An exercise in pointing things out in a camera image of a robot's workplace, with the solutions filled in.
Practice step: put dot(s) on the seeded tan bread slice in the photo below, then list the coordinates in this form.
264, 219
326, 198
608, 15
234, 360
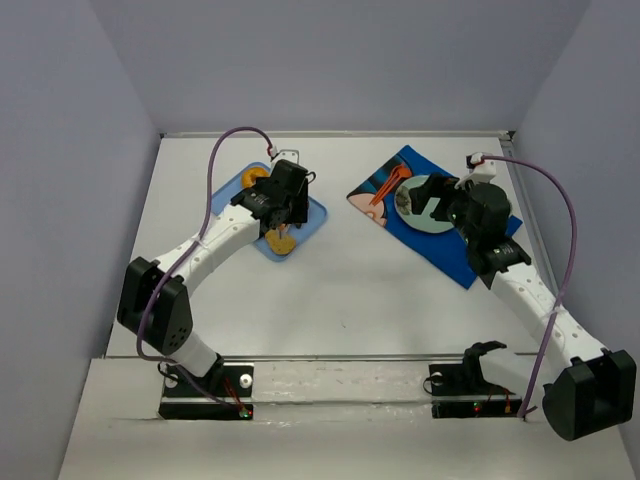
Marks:
280, 247

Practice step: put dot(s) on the pale green flower plate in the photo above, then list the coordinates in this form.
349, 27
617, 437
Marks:
422, 222

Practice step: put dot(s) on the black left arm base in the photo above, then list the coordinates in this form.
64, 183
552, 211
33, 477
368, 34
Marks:
181, 401

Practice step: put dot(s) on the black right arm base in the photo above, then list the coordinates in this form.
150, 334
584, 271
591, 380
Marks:
459, 389

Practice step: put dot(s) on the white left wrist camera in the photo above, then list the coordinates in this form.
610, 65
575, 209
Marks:
291, 155

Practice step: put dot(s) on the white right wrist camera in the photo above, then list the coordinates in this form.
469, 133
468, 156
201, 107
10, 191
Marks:
479, 171

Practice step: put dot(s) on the blue cartoon placemat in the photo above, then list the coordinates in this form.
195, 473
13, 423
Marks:
445, 251

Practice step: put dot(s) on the metal kitchen tongs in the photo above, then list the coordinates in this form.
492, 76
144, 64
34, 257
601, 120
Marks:
283, 229

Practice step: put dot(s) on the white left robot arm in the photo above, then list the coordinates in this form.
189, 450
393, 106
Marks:
155, 299

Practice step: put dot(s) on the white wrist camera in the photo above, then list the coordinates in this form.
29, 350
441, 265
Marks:
479, 171
291, 155

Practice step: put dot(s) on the orange plastic fork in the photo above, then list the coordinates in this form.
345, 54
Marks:
397, 174

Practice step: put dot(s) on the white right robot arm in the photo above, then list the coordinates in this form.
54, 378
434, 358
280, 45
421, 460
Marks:
579, 384

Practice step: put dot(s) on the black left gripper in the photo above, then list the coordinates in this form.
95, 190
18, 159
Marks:
279, 218

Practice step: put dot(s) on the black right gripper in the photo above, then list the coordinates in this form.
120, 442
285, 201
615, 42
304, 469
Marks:
435, 195

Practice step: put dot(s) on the light blue tray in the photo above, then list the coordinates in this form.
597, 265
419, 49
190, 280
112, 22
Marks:
317, 214

